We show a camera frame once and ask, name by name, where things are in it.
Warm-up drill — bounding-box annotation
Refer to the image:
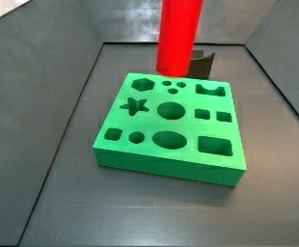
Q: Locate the red cylinder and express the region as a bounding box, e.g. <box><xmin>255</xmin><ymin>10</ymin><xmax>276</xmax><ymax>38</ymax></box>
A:
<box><xmin>156</xmin><ymin>0</ymin><xmax>204</xmax><ymax>77</ymax></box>

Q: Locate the green foam shape-sorter block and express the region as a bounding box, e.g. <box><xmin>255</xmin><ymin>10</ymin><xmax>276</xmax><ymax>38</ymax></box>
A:
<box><xmin>93</xmin><ymin>72</ymin><xmax>245</xmax><ymax>186</ymax></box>

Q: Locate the black curved cradle stand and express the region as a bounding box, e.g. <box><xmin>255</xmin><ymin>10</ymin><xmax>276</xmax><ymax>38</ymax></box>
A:
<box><xmin>187</xmin><ymin>50</ymin><xmax>215</xmax><ymax>80</ymax></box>

